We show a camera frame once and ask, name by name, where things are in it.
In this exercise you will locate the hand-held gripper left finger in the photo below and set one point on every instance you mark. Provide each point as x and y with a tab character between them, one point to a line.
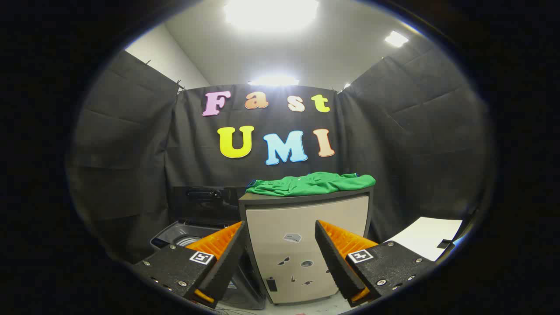
229	258

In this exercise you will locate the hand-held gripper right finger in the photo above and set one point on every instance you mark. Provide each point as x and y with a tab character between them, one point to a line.
334	262

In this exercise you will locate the grey washing machine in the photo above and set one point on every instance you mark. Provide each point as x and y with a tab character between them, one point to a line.
175	234

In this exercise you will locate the green polo shirt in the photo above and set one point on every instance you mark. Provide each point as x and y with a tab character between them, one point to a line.
306	184

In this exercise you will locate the beige cabinet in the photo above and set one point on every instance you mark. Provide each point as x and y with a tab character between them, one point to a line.
284	218

